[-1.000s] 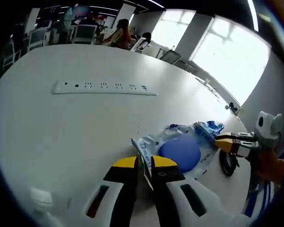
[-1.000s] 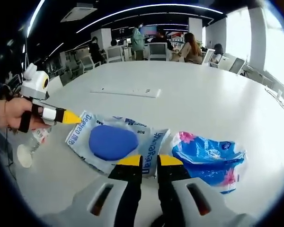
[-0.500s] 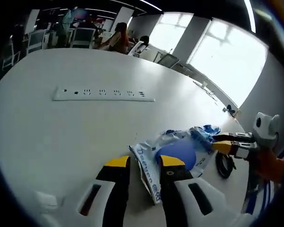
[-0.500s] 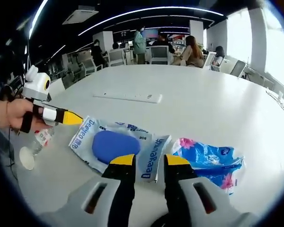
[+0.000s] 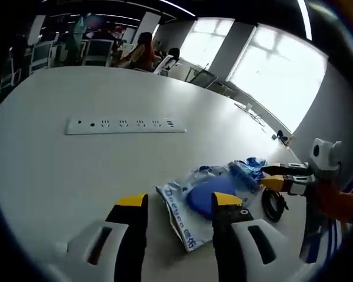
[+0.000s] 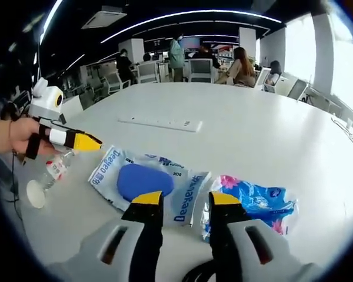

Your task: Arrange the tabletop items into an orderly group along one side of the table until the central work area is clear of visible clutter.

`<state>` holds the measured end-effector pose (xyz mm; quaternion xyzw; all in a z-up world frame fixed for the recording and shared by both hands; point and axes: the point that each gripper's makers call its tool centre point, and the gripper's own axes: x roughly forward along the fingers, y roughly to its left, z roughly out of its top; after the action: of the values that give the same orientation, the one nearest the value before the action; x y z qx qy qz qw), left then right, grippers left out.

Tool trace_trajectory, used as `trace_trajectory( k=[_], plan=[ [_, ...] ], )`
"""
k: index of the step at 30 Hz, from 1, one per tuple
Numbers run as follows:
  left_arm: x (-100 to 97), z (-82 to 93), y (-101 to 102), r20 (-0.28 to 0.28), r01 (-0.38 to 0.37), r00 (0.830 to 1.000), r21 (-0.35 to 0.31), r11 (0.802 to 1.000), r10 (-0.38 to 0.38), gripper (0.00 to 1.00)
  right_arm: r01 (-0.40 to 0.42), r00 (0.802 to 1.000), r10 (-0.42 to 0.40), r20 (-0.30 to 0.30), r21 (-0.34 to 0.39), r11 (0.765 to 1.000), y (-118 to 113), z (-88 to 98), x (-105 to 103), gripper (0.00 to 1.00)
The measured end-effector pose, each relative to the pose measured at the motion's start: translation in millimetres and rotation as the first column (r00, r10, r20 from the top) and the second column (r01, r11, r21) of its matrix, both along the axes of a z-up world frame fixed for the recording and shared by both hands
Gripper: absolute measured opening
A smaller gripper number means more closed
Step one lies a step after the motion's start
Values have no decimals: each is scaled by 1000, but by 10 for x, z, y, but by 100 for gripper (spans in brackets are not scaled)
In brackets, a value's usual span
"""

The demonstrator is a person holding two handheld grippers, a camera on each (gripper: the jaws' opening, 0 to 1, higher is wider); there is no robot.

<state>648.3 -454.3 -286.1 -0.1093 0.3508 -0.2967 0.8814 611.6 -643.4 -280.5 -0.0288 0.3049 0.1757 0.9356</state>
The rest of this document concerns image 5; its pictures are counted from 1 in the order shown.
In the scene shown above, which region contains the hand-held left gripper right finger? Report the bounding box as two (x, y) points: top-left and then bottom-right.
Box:
(211, 191), (309, 282)

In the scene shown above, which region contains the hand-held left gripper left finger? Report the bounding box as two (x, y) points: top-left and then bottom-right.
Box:
(50, 193), (149, 282)

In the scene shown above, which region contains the black cable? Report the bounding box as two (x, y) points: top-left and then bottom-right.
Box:
(261, 187), (289, 223)

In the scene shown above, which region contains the blue floral tissue packet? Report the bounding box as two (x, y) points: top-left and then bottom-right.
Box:
(228, 157), (268, 193)

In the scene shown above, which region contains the blue textured pad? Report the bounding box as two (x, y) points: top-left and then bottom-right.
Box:
(186, 176), (237, 220)

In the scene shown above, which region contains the clear printed plastic bag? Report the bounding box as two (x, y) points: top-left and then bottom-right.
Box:
(155, 166), (267, 253)

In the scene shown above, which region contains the large bright window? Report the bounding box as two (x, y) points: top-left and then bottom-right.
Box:
(179, 17), (236, 71)
(225, 23), (329, 133)

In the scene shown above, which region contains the white power strip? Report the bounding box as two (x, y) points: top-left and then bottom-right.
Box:
(65, 115), (187, 136)

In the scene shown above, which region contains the grey mesh office chair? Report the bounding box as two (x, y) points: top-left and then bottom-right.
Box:
(185, 69), (218, 89)

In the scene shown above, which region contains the ceiling light strip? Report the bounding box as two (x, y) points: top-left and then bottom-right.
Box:
(297, 0), (312, 41)

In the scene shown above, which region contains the white office chair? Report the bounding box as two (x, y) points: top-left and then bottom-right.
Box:
(153, 55), (178, 78)
(82, 39), (112, 68)
(29, 42), (55, 74)
(0, 69), (21, 89)

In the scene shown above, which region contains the blue striped wall poster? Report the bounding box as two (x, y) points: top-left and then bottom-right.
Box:
(304, 217), (347, 265)

